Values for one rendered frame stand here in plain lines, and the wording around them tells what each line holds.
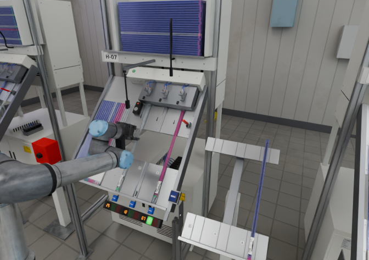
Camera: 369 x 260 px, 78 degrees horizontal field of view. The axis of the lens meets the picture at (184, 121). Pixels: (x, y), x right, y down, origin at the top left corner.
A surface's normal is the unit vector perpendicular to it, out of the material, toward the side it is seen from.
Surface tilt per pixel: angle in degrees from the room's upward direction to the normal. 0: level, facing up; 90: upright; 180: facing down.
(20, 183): 61
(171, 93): 45
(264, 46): 90
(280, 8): 90
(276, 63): 90
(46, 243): 0
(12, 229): 90
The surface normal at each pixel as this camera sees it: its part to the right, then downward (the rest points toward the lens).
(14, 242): 0.82, 0.22
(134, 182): -0.27, -0.40
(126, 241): 0.01, -0.92
